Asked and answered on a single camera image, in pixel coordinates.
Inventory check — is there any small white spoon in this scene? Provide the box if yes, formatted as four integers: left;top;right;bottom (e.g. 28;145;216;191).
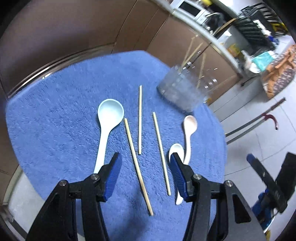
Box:
169;143;185;205

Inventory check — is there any pinkish white spoon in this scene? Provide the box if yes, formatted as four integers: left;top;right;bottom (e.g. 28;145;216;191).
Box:
183;115;198;165

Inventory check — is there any large light blue spoon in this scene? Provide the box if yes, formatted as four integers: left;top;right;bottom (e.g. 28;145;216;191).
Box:
94;99;125;173

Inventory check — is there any chrome kitchen faucet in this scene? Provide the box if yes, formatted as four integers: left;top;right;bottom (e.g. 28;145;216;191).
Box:
203;11;223;35

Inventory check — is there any blue terry towel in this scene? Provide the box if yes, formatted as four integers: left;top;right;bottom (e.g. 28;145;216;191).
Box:
4;50;228;241

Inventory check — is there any orange patterned apron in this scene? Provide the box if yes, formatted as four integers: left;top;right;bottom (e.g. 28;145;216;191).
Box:
262;44;295;99

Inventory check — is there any teal plastic bag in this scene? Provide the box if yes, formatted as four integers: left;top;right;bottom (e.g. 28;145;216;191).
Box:
252;51;275;72

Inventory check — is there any black dish rack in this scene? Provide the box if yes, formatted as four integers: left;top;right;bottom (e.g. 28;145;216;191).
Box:
234;3;288;50

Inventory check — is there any white microwave oven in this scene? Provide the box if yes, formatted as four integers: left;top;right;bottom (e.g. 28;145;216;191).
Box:
171;0;210;25

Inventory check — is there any red handled umbrella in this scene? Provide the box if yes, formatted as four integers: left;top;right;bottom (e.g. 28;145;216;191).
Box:
225;97;286;145

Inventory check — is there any wire utensil holder clear cup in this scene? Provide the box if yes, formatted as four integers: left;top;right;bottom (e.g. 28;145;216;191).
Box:
157;34;219;114

